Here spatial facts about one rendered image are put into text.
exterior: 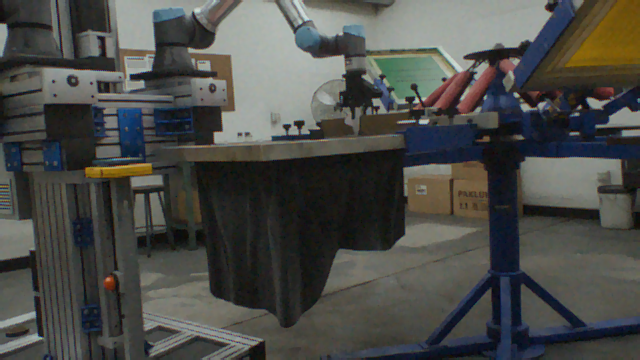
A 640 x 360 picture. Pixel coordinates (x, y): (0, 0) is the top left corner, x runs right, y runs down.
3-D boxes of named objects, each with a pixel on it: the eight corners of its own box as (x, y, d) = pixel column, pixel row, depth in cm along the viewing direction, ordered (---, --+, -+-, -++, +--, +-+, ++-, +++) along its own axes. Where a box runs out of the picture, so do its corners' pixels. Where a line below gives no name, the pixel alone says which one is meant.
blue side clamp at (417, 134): (409, 152, 145) (408, 127, 145) (395, 152, 149) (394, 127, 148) (472, 145, 164) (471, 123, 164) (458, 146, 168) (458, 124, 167)
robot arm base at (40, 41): (-7, 63, 149) (-11, 27, 149) (46, 66, 161) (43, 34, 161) (18, 55, 140) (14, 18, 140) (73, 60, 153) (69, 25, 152)
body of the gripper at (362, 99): (355, 108, 183) (353, 74, 182) (373, 106, 176) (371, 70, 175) (339, 109, 178) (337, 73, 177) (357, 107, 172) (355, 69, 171)
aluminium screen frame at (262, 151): (261, 161, 115) (260, 144, 115) (156, 160, 161) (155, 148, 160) (470, 142, 165) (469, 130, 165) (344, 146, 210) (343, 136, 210)
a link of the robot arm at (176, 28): (146, 44, 187) (143, 5, 186) (171, 49, 199) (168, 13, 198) (173, 40, 182) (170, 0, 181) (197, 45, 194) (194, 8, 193)
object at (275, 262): (287, 332, 130) (276, 159, 126) (202, 295, 164) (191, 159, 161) (297, 328, 132) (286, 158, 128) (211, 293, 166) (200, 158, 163)
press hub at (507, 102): (526, 375, 210) (517, 31, 199) (445, 347, 240) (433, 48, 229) (572, 346, 234) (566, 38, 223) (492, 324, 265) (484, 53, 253)
